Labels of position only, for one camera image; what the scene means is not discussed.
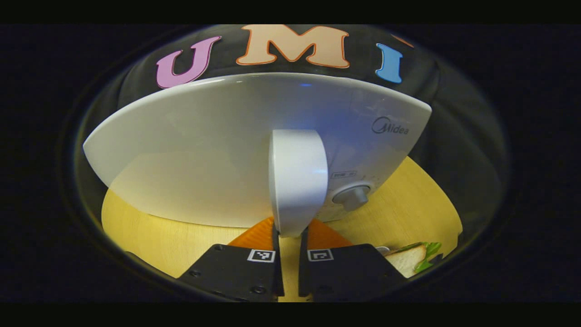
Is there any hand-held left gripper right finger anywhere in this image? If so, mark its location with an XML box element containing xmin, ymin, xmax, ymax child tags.
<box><xmin>298</xmin><ymin>218</ymin><xmax>407</xmax><ymax>302</ymax></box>

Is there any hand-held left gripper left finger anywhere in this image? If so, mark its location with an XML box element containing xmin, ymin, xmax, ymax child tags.
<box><xmin>177</xmin><ymin>217</ymin><xmax>285</xmax><ymax>302</ymax></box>

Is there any lettuce sandwich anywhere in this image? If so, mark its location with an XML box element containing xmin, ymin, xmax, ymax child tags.
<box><xmin>385</xmin><ymin>242</ymin><xmax>443</xmax><ymax>278</ymax></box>

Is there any white microwave oven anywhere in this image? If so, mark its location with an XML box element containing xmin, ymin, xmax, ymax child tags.
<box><xmin>83</xmin><ymin>73</ymin><xmax>433</xmax><ymax>238</ymax></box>

